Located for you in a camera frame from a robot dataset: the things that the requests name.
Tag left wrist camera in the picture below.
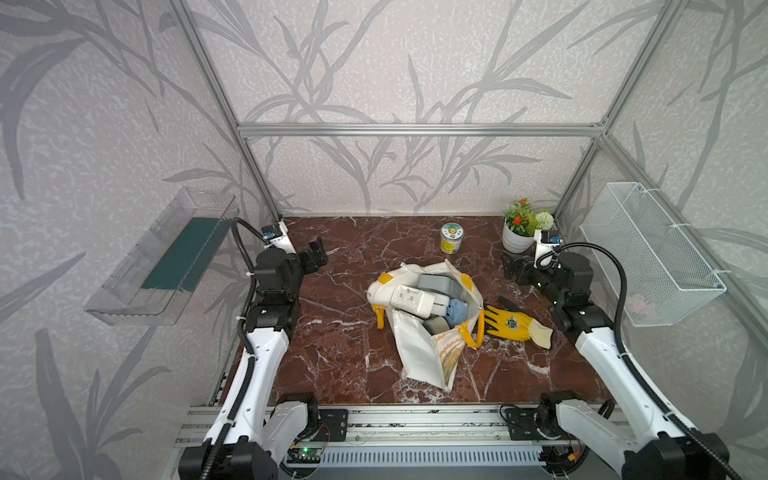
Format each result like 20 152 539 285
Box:
262 220 296 254

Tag clear plastic wall tray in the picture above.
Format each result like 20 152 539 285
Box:
85 187 239 326

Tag yellow black work glove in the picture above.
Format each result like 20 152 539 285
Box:
483 296 553 350

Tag aluminium cage frame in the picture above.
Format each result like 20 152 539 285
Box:
167 0 768 337

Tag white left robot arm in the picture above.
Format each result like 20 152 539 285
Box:
177 238 328 479

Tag blue round alarm clock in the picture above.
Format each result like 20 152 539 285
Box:
444 298 469 328

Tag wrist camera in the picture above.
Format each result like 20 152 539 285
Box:
262 220 296 254
534 229 563 269

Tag white potted artificial plant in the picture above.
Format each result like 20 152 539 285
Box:
502 198 555 253

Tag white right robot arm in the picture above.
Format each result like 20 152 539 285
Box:
502 251 737 479

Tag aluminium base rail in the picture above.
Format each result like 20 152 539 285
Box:
161 403 697 480

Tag grey square alarm clock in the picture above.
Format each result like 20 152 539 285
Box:
417 274 464 298

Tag white wire mesh basket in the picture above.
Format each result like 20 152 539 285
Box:
580 182 727 327

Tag green circuit board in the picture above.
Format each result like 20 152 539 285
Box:
284 446 324 466

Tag white rectangular alarm clock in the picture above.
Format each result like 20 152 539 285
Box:
390 285 450 319

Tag white canvas bag yellow handles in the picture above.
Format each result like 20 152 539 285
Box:
367 260 484 391

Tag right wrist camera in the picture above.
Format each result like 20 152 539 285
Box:
534 229 563 269

